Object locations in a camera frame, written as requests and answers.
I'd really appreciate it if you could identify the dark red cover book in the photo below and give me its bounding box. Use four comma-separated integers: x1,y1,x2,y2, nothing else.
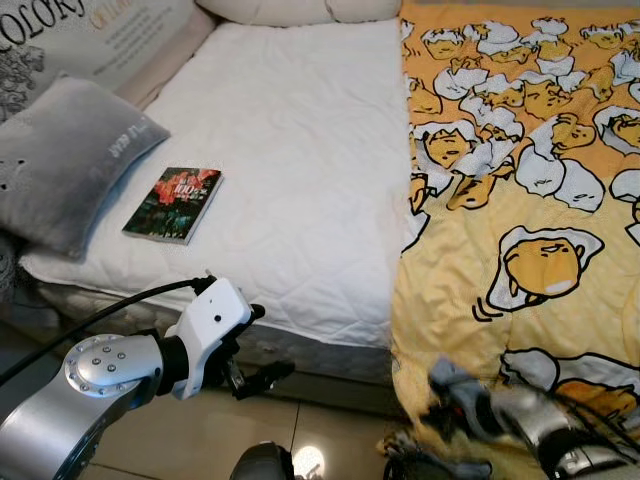
122,166,224,246

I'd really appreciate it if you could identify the grey bear plush pillow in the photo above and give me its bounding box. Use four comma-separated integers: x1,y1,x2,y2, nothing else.
0,76,171,261

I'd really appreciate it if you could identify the yellow egg cartoon blanket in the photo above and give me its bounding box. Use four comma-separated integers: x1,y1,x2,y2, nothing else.
385,0,640,480

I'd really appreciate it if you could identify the grey quilted mattress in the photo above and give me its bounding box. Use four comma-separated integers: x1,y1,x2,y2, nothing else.
0,282,401,386

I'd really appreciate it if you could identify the dark grey robot leg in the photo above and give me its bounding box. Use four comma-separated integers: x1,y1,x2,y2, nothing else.
230,442,298,480

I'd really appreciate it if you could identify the white quilted mattress cover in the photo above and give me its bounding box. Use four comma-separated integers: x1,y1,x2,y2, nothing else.
20,18,413,349

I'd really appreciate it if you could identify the large beige pillow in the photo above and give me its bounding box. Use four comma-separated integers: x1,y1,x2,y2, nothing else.
195,0,336,27

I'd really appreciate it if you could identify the white printed headboard cloth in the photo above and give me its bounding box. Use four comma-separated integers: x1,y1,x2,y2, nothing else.
0,0,196,121

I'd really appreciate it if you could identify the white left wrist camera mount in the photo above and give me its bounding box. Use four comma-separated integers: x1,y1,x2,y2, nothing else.
180,277,254,399

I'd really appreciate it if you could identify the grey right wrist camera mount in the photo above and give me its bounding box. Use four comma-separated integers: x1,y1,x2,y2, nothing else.
428,357,493,413

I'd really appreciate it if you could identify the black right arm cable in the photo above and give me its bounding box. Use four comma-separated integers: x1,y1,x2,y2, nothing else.
555,385,640,456

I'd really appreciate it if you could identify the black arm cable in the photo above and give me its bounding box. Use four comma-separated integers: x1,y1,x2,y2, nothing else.
555,385,640,456
0,277,216,389

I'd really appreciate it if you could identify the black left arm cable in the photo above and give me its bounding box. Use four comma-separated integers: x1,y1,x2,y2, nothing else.
0,277,216,389

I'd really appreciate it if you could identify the beige padded bed frame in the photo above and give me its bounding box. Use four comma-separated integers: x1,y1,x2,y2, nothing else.
110,5,221,111

